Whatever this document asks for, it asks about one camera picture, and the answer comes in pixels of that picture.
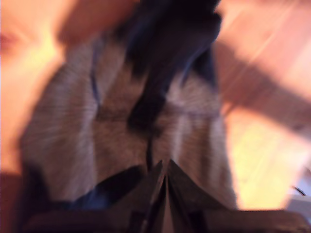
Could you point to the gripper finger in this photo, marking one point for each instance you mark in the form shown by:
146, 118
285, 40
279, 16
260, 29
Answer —
187, 196
145, 194

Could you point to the grey underwear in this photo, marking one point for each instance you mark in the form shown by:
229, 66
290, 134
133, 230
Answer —
73, 109

